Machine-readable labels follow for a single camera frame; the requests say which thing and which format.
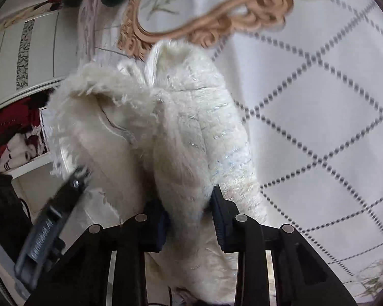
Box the white fluffy sweater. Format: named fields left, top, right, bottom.
left=47, top=40, right=267, bottom=304

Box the white wardrobe door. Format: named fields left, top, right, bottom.
left=0, top=8, right=79, bottom=109

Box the white diamond pattern mat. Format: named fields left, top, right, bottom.
left=116, top=0, right=383, bottom=305

